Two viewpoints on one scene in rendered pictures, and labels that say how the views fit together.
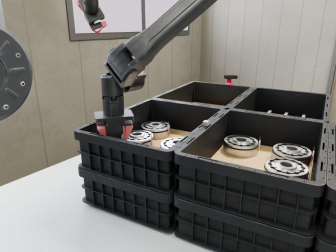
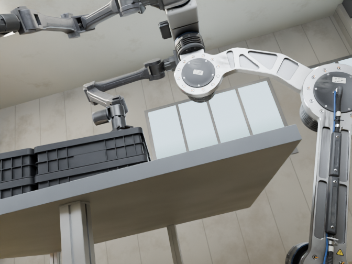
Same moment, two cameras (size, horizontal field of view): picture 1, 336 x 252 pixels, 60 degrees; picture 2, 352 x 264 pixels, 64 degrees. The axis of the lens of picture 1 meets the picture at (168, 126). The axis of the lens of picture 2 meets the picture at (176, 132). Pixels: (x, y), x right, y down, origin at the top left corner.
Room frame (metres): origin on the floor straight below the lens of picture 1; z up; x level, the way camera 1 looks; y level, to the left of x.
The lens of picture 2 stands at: (1.14, 1.12, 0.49)
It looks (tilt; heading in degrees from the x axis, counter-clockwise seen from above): 22 degrees up; 237
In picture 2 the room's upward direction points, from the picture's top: 13 degrees counter-clockwise
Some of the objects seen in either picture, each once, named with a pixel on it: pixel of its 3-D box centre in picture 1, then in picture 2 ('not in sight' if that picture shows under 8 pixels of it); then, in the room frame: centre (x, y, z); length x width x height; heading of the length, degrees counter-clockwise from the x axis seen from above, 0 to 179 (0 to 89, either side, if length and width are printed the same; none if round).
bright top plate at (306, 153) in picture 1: (291, 150); not in sight; (0.75, -0.35, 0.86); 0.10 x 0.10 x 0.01
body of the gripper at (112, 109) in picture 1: (113, 107); (119, 126); (0.76, 0.15, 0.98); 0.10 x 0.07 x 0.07; 105
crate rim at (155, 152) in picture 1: (157, 121); (98, 152); (0.82, 0.03, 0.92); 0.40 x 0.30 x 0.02; 152
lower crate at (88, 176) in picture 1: (158, 169); (102, 189); (0.82, 0.03, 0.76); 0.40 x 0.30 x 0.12; 152
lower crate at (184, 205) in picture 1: (254, 194); not in sight; (0.68, -0.23, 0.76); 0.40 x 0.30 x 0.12; 152
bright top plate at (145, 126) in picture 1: (155, 126); not in sight; (0.96, 0.04, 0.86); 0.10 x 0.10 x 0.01
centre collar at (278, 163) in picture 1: (286, 165); not in sight; (0.65, -0.29, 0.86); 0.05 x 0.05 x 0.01
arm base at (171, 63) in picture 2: not in sight; (171, 63); (0.35, 0.02, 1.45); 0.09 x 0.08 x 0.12; 52
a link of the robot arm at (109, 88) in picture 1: (113, 84); (116, 113); (0.77, 0.14, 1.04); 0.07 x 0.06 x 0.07; 142
